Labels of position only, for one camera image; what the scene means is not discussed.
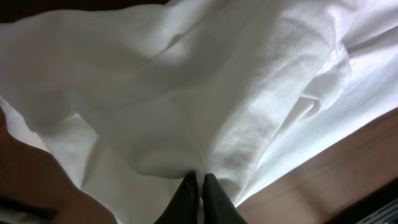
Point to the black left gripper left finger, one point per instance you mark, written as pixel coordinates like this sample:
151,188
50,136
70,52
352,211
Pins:
183,207

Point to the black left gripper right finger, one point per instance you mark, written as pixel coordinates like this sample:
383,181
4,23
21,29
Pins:
218,208

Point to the white t-shirt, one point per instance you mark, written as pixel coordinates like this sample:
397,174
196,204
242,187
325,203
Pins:
129,101

